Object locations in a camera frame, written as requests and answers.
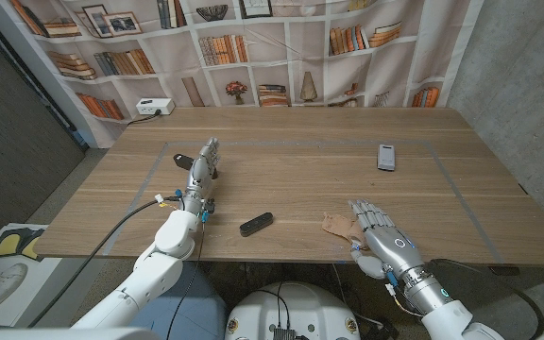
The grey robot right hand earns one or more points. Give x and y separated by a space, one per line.
395 248

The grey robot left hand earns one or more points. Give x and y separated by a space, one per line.
199 172

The tan adhesive wrap roll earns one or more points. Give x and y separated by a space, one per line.
338 226

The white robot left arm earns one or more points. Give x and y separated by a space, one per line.
151 278

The long black TV remote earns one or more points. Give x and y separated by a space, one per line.
181 160

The small black oblong remote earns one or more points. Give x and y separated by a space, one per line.
256 224

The white power strip box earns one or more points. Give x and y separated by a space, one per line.
155 107

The small grey remote control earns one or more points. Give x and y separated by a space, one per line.
386 158

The black power brick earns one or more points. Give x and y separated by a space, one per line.
385 330

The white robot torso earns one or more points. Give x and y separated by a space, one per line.
295 311

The printed bookshelf backdrop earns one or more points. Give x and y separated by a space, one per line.
300 47

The white floor mat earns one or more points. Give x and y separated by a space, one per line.
40 283

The black yellow floor marker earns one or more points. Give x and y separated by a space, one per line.
7 243

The white sneaker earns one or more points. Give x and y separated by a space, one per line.
5 281

